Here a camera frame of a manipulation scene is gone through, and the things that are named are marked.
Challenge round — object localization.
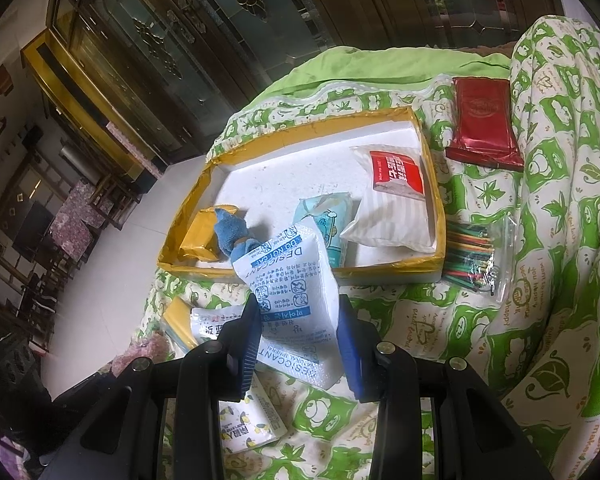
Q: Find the blue cloth toy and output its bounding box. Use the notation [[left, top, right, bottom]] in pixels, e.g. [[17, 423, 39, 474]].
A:
[[214, 205, 263, 261]]

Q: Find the wooden glass door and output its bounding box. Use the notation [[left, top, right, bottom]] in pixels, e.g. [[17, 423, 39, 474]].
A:
[[410, 0, 556, 51]]

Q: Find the white desiccant packet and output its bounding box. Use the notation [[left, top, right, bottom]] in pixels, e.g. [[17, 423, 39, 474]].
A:
[[231, 225, 341, 391]]

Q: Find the pink marble table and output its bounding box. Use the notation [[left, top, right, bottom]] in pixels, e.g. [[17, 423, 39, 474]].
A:
[[50, 180, 116, 261]]

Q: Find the yellow foam box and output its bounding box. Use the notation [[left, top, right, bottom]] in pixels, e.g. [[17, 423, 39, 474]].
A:
[[157, 105, 446, 283]]

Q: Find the teal wet wipe pack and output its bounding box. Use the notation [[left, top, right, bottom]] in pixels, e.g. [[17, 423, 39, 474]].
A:
[[292, 195, 363, 268]]

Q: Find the lemon print tissue pack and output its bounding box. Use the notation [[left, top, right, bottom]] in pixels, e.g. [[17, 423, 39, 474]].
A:
[[219, 387, 288, 456]]

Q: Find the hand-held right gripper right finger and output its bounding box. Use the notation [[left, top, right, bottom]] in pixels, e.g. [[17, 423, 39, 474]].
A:
[[337, 294, 556, 480]]

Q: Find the gold snack packet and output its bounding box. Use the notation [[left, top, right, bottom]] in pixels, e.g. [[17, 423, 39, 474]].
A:
[[180, 205, 238, 261]]

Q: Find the wooden glass-door cabinet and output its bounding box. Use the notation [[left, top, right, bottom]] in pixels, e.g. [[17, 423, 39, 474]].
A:
[[47, 0, 341, 163]]

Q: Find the gold framed cabinet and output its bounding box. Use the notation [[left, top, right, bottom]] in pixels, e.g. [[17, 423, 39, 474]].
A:
[[22, 30, 168, 176]]

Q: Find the bag of coloured sticks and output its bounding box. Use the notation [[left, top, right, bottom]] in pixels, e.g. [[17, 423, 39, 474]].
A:
[[440, 215, 518, 297]]

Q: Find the green printed quilt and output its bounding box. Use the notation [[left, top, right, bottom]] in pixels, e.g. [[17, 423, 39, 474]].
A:
[[135, 15, 600, 480]]

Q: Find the dark red packet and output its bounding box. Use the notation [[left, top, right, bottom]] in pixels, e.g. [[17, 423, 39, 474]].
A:
[[445, 77, 525, 170]]

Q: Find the white striped red label packet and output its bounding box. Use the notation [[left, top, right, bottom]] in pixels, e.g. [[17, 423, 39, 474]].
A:
[[340, 144, 438, 253]]

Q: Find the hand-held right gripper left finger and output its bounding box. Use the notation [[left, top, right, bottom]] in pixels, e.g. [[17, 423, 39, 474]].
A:
[[40, 294, 263, 480]]

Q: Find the bagged yellow sponge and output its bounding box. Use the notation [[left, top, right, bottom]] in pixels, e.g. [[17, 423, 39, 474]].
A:
[[161, 295, 201, 353]]

